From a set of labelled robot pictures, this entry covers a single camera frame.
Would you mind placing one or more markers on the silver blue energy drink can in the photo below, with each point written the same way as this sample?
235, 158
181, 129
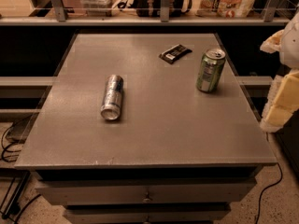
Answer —
112, 99

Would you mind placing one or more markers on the metal shelf rail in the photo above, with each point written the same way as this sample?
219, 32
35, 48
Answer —
71, 13

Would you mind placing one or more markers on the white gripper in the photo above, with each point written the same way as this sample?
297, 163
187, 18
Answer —
291, 47

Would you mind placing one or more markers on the green soda can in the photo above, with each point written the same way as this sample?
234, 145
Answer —
211, 67

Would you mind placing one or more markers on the black snack bar wrapper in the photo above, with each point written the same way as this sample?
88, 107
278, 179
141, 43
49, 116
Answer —
175, 53

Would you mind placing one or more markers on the grey drawer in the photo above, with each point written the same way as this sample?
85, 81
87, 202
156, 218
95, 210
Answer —
113, 192
147, 214

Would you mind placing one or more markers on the grey drawer cabinet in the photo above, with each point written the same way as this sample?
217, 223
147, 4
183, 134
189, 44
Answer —
125, 137

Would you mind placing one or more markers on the upper grey drawer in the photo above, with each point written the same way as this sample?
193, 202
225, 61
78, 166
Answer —
113, 192

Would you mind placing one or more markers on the black backpack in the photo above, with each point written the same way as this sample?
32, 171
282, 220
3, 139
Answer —
152, 8

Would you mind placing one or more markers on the printed snack bag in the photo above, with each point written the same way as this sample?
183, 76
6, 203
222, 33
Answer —
225, 8

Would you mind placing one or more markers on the lower grey drawer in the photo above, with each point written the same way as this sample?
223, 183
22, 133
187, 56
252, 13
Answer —
147, 214

